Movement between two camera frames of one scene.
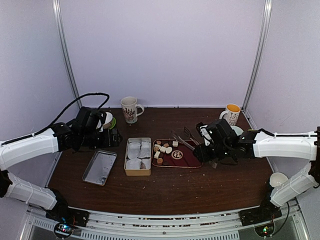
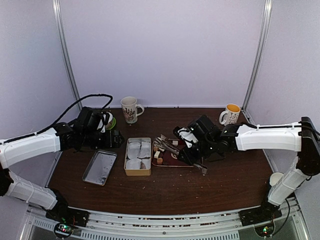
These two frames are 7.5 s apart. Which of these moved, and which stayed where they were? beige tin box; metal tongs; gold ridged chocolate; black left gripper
Moved: metal tongs
Stayed: black left gripper; beige tin box; gold ridged chocolate
